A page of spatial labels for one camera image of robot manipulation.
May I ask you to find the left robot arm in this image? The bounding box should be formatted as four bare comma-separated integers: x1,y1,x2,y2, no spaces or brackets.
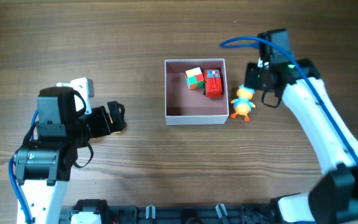
8,86,125,223

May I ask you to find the yellow round fan wheel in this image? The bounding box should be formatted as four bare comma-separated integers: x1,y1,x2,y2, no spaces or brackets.
114,122,127,134

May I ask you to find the red toy truck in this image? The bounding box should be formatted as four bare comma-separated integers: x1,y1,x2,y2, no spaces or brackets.
203,69,223,98

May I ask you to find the yellow duck toy blue hat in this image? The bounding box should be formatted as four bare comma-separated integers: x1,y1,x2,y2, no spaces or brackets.
230,85,255,121

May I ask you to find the blue cable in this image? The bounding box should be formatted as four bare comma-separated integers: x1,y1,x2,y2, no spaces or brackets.
219,35,358,203
7,108,39,224

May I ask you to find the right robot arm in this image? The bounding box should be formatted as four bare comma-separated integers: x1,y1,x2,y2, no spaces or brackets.
244,59,358,223

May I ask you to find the colourful puzzle cube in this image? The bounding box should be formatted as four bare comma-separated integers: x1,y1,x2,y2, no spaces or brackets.
185,67,204,90

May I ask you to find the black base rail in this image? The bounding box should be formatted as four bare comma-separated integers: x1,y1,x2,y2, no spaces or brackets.
58,199,278,224

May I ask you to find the white cardboard box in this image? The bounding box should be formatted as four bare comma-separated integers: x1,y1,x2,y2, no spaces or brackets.
165,58,229,126

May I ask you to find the left blue cable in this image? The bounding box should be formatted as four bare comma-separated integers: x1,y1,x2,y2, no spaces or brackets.
7,108,39,224

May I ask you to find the right blue cable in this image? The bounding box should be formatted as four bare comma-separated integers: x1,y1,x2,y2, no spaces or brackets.
219,35,358,203

